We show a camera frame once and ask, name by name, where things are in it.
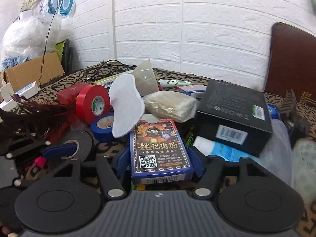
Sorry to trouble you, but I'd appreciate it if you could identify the yellow-green long box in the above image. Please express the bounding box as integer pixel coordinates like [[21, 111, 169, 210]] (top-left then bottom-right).
[[93, 73, 134, 88]]

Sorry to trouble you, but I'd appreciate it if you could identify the leopard print blanket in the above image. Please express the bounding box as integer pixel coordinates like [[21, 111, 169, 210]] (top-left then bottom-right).
[[0, 64, 316, 237]]

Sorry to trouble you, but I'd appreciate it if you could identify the red tape roll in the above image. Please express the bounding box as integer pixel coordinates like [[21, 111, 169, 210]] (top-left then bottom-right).
[[75, 84, 111, 125]]

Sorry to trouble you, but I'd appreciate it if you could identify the small red box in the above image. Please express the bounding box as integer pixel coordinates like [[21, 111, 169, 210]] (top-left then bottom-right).
[[57, 83, 86, 105]]

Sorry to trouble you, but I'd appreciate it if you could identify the brown headboard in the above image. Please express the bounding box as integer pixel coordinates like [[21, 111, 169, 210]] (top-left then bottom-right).
[[263, 22, 316, 103]]

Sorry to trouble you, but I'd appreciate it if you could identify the blue printed card box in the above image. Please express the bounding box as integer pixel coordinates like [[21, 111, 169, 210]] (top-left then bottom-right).
[[129, 119, 195, 185]]

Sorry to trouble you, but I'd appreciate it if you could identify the white fabric insole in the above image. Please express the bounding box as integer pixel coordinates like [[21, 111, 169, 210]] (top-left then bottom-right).
[[109, 74, 146, 138]]

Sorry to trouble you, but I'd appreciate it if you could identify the white green patterned packet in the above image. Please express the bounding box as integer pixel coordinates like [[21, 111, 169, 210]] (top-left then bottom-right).
[[291, 138, 316, 203]]

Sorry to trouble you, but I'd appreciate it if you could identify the blue white small box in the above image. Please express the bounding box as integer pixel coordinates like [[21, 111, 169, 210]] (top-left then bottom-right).
[[176, 85, 206, 99]]

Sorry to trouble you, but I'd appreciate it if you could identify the black clip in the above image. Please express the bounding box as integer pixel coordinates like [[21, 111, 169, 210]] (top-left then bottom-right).
[[286, 117, 309, 141]]

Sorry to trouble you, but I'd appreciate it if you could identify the thin hanging cable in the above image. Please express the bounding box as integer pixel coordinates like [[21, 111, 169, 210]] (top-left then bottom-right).
[[38, 0, 62, 87]]

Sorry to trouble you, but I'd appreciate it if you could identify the white plastic bag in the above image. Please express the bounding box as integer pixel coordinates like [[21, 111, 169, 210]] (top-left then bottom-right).
[[0, 15, 62, 62]]

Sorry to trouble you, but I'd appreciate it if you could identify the dark red feather duster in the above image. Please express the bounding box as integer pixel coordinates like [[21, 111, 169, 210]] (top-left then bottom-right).
[[0, 96, 82, 141]]

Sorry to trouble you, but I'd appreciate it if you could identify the light blue cloth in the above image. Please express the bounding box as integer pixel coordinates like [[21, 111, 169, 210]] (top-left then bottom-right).
[[1, 55, 32, 70]]

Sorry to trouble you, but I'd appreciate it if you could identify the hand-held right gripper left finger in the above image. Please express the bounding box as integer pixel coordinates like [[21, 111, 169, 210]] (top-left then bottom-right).
[[53, 148, 130, 201]]

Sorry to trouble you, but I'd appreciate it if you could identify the brown cardboard box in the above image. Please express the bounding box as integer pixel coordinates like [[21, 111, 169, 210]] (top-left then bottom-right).
[[0, 51, 66, 92]]

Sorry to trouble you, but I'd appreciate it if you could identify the plain white small box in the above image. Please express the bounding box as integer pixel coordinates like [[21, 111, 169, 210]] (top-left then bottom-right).
[[0, 100, 19, 111], [0, 81, 13, 102]]

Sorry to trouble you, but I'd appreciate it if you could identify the black green bag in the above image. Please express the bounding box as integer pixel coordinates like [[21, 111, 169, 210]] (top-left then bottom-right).
[[55, 39, 73, 74]]

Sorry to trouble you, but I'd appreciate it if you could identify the blue white wipes packet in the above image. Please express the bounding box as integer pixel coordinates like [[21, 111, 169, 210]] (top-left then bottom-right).
[[193, 136, 260, 163]]

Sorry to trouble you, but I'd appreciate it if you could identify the white vase with dry grass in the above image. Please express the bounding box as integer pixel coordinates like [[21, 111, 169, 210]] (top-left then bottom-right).
[[20, 0, 37, 20]]

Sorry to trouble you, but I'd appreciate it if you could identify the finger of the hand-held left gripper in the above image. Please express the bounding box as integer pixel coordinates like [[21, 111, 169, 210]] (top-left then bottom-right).
[[0, 132, 81, 160], [11, 176, 37, 190]]

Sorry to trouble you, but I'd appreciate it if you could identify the blue plastic packet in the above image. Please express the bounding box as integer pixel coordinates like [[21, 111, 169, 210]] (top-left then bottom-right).
[[267, 104, 282, 120]]

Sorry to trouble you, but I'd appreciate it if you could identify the white green tube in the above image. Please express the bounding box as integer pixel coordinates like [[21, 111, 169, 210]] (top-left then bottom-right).
[[158, 79, 193, 87]]

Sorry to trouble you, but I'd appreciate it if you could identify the black cable bundle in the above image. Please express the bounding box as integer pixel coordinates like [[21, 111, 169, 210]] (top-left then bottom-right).
[[81, 59, 137, 79]]

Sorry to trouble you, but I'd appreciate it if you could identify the black tape roll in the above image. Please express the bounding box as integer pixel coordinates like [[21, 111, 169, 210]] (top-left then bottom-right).
[[60, 131, 94, 162]]

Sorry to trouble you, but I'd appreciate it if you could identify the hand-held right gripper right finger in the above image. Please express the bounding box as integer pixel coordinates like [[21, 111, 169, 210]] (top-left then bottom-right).
[[190, 146, 266, 200]]

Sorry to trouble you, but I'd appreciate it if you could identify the white box blue label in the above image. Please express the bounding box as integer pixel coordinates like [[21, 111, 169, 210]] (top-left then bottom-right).
[[15, 81, 40, 99]]

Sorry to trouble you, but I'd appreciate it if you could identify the black cardboard box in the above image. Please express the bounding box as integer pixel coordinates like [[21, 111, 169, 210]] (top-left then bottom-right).
[[195, 79, 274, 156]]

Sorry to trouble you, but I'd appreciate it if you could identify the blue tape roll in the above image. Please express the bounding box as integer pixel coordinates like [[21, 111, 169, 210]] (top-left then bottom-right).
[[90, 115, 116, 143]]

